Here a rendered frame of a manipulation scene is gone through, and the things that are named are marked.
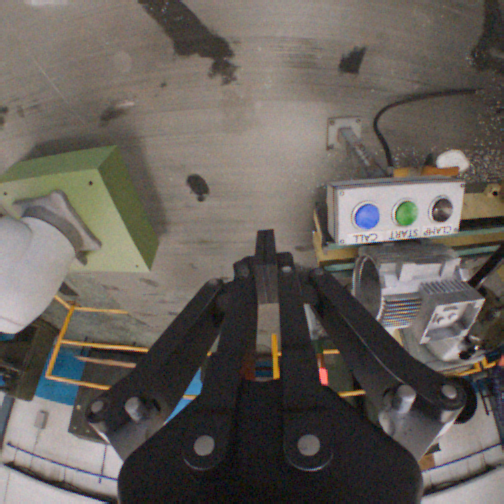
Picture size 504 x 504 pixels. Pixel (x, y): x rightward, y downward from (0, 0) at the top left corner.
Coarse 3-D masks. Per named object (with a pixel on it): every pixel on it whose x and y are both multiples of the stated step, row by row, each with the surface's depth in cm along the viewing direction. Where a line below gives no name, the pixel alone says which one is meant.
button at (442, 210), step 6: (444, 198) 24; (438, 204) 24; (444, 204) 24; (450, 204) 24; (432, 210) 25; (438, 210) 24; (444, 210) 24; (450, 210) 24; (432, 216) 25; (438, 216) 24; (444, 216) 24; (450, 216) 24
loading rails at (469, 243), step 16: (496, 192) 49; (320, 208) 56; (464, 208) 50; (480, 208) 49; (496, 208) 48; (320, 224) 53; (464, 224) 47; (480, 224) 46; (496, 224) 45; (320, 240) 55; (400, 240) 51; (432, 240) 58; (448, 240) 57; (464, 240) 56; (480, 240) 55; (496, 240) 54; (320, 256) 61; (336, 256) 60; (352, 256) 59; (464, 256) 56; (480, 256) 55; (336, 272) 61; (352, 272) 60
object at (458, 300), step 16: (432, 288) 40; (448, 288) 39; (464, 288) 38; (432, 304) 37; (448, 304) 36; (464, 304) 39; (480, 304) 36; (416, 320) 42; (432, 320) 41; (448, 320) 40; (464, 320) 40; (416, 336) 41; (432, 336) 41; (448, 336) 40
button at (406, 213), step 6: (402, 204) 24; (408, 204) 24; (414, 204) 24; (396, 210) 25; (402, 210) 25; (408, 210) 25; (414, 210) 24; (396, 216) 25; (402, 216) 25; (408, 216) 25; (414, 216) 25; (402, 222) 25; (408, 222) 25
